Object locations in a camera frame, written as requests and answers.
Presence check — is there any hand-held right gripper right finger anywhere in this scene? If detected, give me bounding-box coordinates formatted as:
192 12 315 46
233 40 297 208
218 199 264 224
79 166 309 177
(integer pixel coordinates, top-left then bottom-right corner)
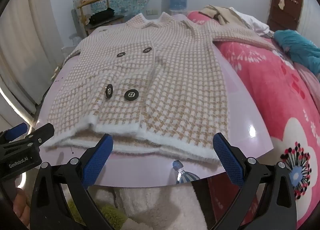
212 132 298 230

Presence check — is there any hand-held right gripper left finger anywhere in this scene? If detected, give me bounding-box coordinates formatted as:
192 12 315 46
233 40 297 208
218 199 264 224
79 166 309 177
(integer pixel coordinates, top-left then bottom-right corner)
29 133 114 230

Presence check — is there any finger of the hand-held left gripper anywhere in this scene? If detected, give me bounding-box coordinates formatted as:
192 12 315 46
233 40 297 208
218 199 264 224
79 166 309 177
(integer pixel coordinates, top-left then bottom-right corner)
5 123 55 149
0 123 28 143

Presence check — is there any beige white checked coat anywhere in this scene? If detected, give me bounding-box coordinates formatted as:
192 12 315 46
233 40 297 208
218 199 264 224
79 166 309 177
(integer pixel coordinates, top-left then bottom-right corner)
41 12 278 164

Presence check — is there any person's left hand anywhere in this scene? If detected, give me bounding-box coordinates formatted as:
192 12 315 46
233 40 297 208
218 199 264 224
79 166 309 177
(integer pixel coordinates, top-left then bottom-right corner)
12 187 34 229

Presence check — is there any clear bottle with blue cap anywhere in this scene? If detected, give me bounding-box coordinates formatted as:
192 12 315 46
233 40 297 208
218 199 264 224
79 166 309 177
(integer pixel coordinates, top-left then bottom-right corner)
172 160 200 185

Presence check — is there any green cloth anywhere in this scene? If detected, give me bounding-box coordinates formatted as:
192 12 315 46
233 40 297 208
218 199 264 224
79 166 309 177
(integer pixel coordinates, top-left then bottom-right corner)
66 200 128 230

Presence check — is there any pink floral blanket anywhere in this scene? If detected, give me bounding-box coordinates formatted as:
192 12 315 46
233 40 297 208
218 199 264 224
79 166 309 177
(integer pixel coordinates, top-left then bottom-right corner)
186 11 320 230

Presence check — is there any white curtain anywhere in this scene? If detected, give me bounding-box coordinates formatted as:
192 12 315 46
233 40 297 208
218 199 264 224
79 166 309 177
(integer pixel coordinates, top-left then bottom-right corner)
0 0 75 120

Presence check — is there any wooden chair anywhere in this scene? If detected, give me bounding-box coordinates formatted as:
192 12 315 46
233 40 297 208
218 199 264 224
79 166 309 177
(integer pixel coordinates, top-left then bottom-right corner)
76 0 125 36

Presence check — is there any white crumpled cloth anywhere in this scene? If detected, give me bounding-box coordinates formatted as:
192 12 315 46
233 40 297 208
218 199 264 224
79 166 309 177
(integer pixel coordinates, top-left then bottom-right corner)
229 7 273 36

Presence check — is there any white water dispenser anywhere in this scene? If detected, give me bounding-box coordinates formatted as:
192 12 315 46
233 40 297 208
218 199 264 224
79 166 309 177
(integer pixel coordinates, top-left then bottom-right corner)
163 0 188 16

